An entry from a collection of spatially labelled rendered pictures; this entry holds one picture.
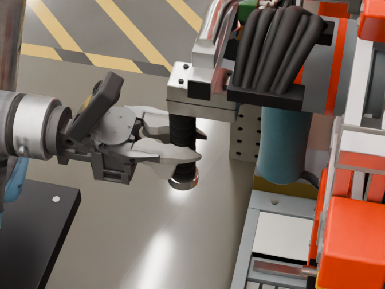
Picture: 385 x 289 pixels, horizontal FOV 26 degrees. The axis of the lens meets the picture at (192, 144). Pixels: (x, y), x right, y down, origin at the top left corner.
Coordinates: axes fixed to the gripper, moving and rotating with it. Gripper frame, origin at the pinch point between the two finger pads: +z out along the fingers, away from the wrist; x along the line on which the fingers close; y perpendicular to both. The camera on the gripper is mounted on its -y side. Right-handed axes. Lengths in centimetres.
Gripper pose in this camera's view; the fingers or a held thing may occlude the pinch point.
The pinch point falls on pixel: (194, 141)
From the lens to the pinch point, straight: 113.2
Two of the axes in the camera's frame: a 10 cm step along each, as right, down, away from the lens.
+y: 0.0, 6.8, 7.3
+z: 9.8, 1.5, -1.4
